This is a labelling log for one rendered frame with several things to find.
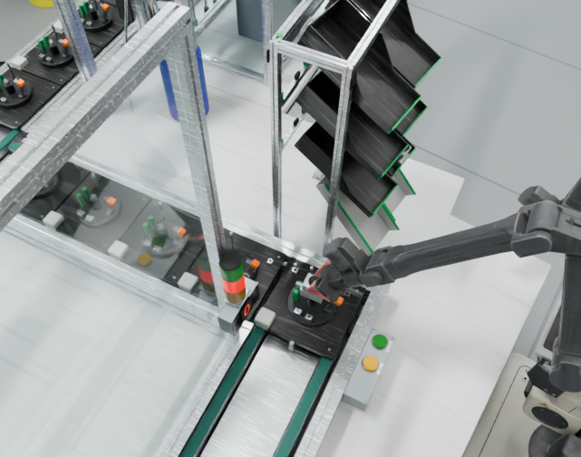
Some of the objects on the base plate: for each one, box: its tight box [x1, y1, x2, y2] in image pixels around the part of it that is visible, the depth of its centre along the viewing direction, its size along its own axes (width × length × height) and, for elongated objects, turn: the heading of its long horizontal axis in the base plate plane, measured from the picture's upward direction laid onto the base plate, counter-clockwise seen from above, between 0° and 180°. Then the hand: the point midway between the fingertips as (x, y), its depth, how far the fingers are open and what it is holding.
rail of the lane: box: [295, 284, 391, 457], centre depth 148 cm, size 6×89×11 cm, turn 153°
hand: (314, 284), depth 150 cm, fingers closed on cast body, 4 cm apart
